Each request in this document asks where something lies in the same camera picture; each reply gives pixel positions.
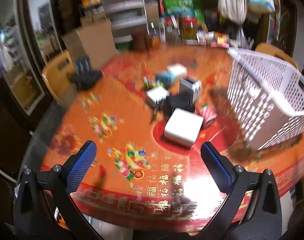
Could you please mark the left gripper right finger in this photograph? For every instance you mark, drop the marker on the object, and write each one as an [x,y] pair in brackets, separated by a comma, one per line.
[263,218]

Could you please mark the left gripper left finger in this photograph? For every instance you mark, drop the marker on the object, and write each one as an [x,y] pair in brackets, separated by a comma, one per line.
[44,207]

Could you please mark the red polka dot charger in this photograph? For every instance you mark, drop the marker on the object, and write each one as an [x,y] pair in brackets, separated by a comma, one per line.
[208,114]

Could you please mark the large white charger block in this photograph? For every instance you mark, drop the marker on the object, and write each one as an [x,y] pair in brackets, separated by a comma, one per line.
[183,127]

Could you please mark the white perforated plastic basket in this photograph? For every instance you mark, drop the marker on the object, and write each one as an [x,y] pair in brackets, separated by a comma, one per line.
[267,96]

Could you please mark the black adapter with cable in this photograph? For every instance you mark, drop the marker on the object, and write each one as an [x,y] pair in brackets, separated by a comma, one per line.
[171,103]

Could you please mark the silver grey charger block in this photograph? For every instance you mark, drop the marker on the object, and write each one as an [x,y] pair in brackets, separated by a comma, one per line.
[190,85]

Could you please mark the white usb wall charger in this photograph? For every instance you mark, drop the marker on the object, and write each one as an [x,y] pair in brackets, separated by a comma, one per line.
[156,94]

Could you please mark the small white charger cube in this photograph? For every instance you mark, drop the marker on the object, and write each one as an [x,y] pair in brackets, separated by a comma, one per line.
[177,70]

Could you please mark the teal multiport usb charger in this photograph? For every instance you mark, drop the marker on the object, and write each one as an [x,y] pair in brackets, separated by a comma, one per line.
[166,78]

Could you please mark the wooden chair left side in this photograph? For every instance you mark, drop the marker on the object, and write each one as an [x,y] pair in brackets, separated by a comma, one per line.
[57,75]

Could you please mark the wooden chair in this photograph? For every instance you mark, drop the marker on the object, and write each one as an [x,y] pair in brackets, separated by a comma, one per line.
[57,75]
[275,52]

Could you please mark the black clamp on chair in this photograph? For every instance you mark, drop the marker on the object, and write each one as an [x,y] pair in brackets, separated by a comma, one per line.
[85,77]

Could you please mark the red patterned tablecloth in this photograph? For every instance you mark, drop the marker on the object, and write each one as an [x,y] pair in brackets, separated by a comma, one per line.
[141,180]

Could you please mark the wooden chair right side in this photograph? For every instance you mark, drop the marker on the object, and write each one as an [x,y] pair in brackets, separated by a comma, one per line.
[275,52]

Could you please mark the brown cardboard box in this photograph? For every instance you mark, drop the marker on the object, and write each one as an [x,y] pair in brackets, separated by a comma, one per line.
[94,40]

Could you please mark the pickle jar red lid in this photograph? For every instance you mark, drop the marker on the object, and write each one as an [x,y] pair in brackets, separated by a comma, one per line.
[189,27]

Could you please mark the beige canvas tote bag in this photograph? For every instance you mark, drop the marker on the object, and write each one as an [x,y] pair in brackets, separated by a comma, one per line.
[233,10]

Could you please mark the green shopping bag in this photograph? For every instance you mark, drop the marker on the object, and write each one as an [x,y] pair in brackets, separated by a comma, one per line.
[184,7]

